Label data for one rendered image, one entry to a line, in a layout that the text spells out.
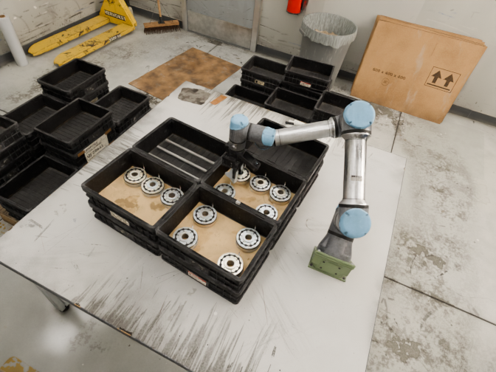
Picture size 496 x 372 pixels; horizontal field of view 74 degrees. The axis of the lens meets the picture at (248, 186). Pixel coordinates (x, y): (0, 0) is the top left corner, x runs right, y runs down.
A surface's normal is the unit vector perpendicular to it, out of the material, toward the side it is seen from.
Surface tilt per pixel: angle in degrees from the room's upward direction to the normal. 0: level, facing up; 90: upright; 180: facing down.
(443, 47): 81
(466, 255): 0
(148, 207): 0
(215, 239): 0
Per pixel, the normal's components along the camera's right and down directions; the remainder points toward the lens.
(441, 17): -0.42, 0.65
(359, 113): -0.09, -0.18
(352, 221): -0.11, 0.09
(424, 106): -0.39, 0.41
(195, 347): 0.09, -0.66
